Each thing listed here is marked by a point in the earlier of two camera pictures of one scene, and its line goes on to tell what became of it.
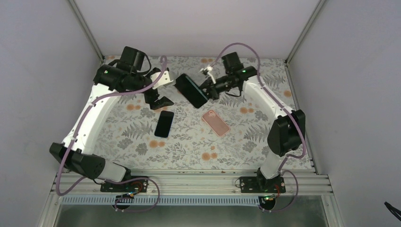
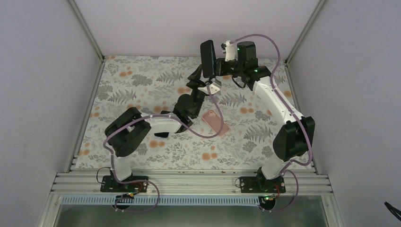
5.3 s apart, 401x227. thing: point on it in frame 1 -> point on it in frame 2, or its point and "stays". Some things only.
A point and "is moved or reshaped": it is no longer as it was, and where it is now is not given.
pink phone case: (216, 122) stays
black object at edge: (390, 207) stays
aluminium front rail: (199, 184) stays
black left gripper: (149, 99) -> (194, 78)
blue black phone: (190, 91) is moved or reshaped
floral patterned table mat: (229, 134) stays
